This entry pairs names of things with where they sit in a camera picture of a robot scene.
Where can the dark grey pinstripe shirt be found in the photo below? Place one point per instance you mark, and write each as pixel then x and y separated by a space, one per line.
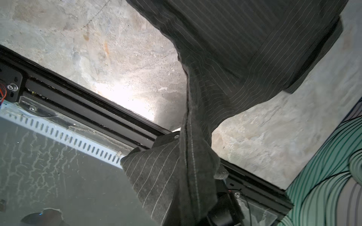
pixel 236 54

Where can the white slotted cable duct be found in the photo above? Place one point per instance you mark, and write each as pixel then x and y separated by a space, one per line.
pixel 64 136

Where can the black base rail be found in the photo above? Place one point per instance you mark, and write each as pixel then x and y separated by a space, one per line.
pixel 56 92

